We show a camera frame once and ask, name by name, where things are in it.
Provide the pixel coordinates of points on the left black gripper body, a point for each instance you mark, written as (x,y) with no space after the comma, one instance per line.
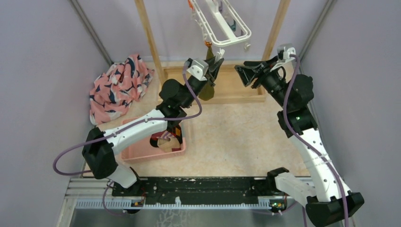
(203,82)

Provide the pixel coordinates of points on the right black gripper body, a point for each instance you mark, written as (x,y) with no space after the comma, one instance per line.
(271,81)

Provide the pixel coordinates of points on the green striped sock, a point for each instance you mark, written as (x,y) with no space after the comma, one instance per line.
(207,92)

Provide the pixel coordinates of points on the wooden hanger stand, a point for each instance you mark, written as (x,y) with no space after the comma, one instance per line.
(281,12)

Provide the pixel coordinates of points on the orange clothes clip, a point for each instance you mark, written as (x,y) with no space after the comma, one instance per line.
(208,44)

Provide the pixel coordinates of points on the white plastic clip hanger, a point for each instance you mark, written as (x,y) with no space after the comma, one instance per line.
(232,26)

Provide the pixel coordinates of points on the beige purple sock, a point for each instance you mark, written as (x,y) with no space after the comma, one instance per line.
(165,141)

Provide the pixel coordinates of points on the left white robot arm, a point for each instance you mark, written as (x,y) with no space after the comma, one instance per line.
(101,147)

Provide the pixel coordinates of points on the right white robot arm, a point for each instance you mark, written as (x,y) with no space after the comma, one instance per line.
(327,199)

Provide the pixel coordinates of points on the argyle patterned sock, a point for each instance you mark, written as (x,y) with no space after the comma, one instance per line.
(177,133)

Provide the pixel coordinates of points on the pink patterned cloth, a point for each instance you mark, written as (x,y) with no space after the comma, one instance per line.
(114,91)

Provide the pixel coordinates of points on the pink plastic basket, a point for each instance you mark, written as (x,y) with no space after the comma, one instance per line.
(142,151)

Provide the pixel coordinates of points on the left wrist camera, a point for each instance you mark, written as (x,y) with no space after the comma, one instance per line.
(196,64)

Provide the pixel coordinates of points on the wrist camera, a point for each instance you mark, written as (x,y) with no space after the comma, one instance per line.
(196,64)
(284,53)

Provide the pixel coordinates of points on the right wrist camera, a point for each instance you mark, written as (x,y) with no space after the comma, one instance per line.
(284,53)

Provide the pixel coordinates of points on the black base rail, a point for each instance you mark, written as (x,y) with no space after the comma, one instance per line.
(173,193)

